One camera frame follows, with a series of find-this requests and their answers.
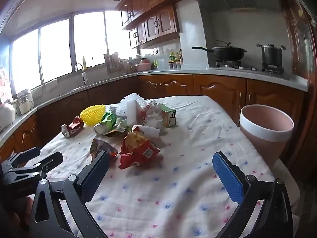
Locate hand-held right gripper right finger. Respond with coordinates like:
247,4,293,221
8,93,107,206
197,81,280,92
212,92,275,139
212,151,294,238

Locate crumpled green wrapper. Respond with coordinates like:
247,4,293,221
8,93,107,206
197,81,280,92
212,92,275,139
94,111,118,135
105,121,129,137

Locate red snack bag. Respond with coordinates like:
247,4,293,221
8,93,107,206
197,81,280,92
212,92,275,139
118,126,161,169

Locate white paper piece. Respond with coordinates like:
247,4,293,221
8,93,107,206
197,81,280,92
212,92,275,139
134,125,160,138

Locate gas stove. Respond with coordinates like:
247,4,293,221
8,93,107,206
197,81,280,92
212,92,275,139
207,60,293,76

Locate black wok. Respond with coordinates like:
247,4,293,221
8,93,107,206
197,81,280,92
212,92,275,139
192,40,247,61

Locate pink waste bin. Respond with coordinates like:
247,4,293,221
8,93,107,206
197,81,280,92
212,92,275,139
239,105,295,170

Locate dark cooking pot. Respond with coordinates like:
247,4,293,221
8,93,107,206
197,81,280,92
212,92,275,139
257,43,286,66

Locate pink bowl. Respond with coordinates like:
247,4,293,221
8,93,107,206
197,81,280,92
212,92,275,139
134,63,152,72

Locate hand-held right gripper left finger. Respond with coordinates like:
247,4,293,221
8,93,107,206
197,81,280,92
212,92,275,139
29,151,111,238

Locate white sponge block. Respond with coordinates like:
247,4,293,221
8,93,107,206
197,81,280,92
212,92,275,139
126,99,141,127

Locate wooden base cabinets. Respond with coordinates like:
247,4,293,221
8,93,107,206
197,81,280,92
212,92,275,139
0,74,307,161

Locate white electric kettle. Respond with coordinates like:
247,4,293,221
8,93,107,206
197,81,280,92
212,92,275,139
16,89,34,116

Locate chrome faucet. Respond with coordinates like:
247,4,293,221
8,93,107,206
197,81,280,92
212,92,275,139
75,63,88,86

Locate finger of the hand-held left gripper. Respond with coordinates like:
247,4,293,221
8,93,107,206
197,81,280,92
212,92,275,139
5,152,64,179
1,147,41,169

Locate white rice cooker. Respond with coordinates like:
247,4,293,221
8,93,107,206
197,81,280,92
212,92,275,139
0,102,16,131

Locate wooden wall cabinets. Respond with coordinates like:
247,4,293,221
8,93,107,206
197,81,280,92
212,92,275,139
116,0,199,49

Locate wooden door frame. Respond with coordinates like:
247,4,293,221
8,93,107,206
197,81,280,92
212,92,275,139
282,0,317,169

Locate white floral tablecloth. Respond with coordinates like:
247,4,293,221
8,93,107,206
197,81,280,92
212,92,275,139
25,95,301,238

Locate green drink carton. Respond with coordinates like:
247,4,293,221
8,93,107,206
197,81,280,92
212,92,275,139
160,104,177,128

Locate crumpled red white wrapper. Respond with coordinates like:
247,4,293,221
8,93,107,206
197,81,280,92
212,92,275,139
141,104,164,129

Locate small dark snack wrapper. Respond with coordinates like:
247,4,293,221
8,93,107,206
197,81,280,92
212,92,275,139
89,137,119,163

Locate white kitchen countertop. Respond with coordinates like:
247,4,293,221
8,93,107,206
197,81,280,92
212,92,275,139
0,66,309,142

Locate white foam fruit net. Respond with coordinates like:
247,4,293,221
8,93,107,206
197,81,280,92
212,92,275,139
116,93,155,117

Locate yellow foam fruit net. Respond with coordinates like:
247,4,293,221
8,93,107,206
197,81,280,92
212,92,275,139
80,105,106,126

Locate kitchen window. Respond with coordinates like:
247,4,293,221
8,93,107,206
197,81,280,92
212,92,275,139
10,11,138,92

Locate red crushed can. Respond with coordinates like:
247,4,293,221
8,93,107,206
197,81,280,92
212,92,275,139
61,116,85,138

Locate person's left hand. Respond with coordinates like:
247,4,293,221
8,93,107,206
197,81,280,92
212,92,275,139
11,196,33,230

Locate dish rack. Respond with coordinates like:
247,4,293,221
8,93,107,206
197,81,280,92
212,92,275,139
104,53,124,73

